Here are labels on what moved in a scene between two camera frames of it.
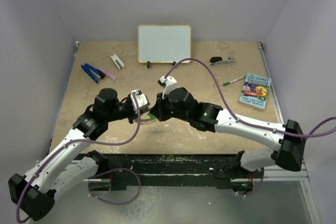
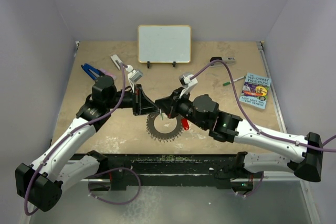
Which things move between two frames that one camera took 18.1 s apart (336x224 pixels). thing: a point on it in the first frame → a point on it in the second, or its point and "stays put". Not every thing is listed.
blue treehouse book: x=254 y=91 stays put
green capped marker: x=226 y=83 stays put
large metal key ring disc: x=145 y=120 → x=163 y=128
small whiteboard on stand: x=161 y=43 stays put
